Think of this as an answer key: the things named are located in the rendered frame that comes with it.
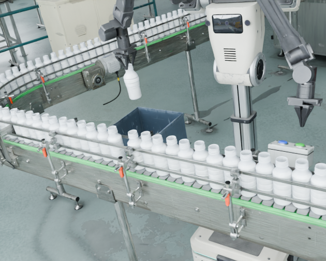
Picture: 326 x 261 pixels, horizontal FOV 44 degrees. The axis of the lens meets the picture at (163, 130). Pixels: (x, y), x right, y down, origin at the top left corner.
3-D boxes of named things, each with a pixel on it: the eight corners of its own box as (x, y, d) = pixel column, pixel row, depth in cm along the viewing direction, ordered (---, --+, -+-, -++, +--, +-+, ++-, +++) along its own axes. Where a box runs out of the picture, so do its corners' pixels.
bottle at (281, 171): (291, 194, 134) (291, 153, 126) (293, 206, 129) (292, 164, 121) (273, 195, 135) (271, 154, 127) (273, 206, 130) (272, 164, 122)
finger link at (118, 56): (117, 71, 183) (113, 51, 178) (127, 66, 188) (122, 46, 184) (129, 71, 179) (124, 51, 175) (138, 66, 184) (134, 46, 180)
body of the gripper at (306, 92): (317, 105, 130) (320, 82, 128) (286, 102, 135) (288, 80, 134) (322, 103, 135) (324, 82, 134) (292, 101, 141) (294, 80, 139)
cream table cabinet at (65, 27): (120, 57, 651) (103, -19, 596) (143, 63, 605) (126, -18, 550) (60, 81, 597) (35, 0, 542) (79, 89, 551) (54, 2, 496)
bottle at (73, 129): (78, 148, 188) (69, 117, 180) (89, 149, 185) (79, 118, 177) (71, 155, 183) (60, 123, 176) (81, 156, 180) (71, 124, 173)
